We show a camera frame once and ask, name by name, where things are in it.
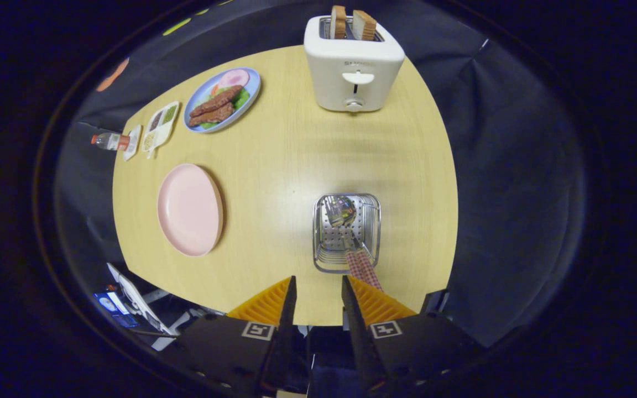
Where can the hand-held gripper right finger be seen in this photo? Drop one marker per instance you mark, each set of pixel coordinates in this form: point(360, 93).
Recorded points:
point(354, 326)

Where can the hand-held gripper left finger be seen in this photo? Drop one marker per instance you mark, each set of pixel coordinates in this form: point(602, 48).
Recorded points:
point(285, 326)

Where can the pink plate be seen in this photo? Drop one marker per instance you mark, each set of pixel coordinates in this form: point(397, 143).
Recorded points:
point(188, 210)

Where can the blue lit screen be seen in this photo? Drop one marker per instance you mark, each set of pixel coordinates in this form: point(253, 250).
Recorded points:
point(111, 307)

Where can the brown meat slice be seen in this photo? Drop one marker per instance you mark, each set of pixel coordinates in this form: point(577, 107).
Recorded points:
point(212, 115)
point(216, 101)

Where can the white divided tray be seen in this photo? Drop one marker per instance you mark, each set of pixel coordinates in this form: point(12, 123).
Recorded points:
point(161, 132)

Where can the green lettuce leaves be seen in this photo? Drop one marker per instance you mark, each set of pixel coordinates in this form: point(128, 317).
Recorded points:
point(241, 98)

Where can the white square coaster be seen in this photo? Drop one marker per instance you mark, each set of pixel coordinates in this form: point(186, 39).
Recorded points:
point(132, 142)

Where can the blue plate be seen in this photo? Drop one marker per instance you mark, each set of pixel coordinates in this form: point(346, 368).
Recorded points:
point(199, 97)

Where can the pink ham slice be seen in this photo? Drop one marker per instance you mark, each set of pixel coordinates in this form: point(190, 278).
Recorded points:
point(234, 78)

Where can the plastic water bottle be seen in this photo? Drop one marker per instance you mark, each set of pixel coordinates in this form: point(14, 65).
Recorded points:
point(109, 141)

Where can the white toaster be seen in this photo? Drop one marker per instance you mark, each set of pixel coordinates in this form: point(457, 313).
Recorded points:
point(351, 61)

